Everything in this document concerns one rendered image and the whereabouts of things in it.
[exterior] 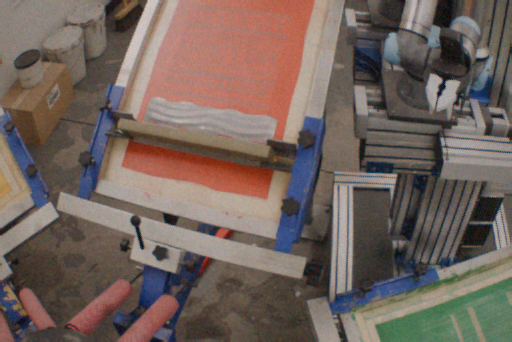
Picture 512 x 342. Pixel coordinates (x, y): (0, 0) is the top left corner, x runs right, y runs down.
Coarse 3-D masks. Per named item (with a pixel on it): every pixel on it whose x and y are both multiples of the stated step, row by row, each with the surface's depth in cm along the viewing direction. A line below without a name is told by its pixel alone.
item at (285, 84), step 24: (264, 0) 158; (288, 0) 157; (312, 0) 156; (288, 48) 153; (288, 72) 152; (288, 96) 150; (264, 144) 148; (216, 168) 149; (240, 168) 148; (264, 168) 147; (240, 192) 147; (264, 192) 146
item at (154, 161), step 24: (192, 0) 163; (216, 0) 161; (240, 0) 160; (168, 48) 160; (144, 96) 158; (168, 96) 157; (144, 144) 155; (144, 168) 153; (168, 168) 152; (192, 168) 151
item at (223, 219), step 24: (336, 0) 151; (144, 24) 160; (336, 24) 149; (144, 48) 161; (336, 48) 149; (120, 72) 158; (312, 96) 145; (96, 192) 151; (120, 192) 149; (144, 192) 148; (192, 216) 144; (216, 216) 143; (240, 216) 142
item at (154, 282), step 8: (176, 248) 141; (152, 272) 137; (160, 272) 137; (168, 272) 137; (144, 280) 137; (152, 280) 137; (160, 280) 137; (168, 280) 138; (144, 288) 137; (152, 288) 136; (160, 288) 136; (168, 288) 139; (144, 296) 136; (152, 296) 136; (160, 296) 136; (144, 304) 136; (152, 304) 136
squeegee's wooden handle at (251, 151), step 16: (128, 128) 145; (144, 128) 144; (160, 128) 143; (176, 128) 143; (176, 144) 148; (192, 144) 142; (208, 144) 140; (224, 144) 139; (240, 144) 138; (256, 144) 138; (256, 160) 142; (272, 160) 142
